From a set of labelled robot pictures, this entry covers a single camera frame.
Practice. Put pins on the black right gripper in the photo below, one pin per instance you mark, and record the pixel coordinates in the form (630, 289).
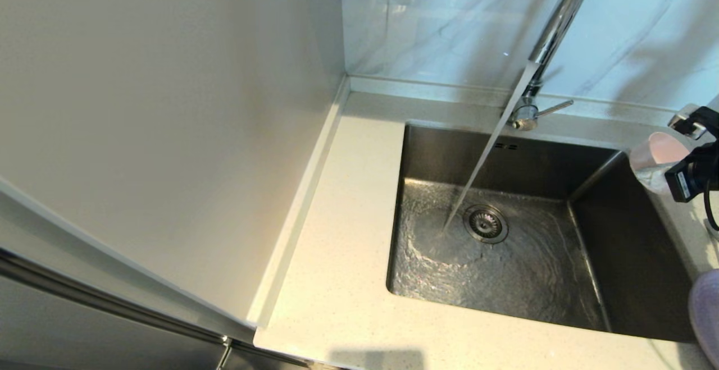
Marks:
(694, 176)

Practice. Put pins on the pink bowl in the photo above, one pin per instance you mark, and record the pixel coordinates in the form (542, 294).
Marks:
(657, 148)

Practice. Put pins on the lilac plate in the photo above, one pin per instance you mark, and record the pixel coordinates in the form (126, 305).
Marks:
(706, 314)

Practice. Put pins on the stainless steel sink basin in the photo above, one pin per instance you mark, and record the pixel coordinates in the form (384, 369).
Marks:
(505, 280)

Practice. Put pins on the running water stream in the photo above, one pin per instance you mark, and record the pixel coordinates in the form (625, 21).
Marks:
(488, 151)

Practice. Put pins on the round metal drain strainer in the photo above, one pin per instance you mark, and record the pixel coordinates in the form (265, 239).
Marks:
(485, 224)

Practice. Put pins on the chrome gooseneck faucet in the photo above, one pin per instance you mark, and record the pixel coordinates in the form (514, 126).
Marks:
(559, 22)

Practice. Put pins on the grey cabinet door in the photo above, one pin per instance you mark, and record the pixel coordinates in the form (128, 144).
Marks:
(67, 325)

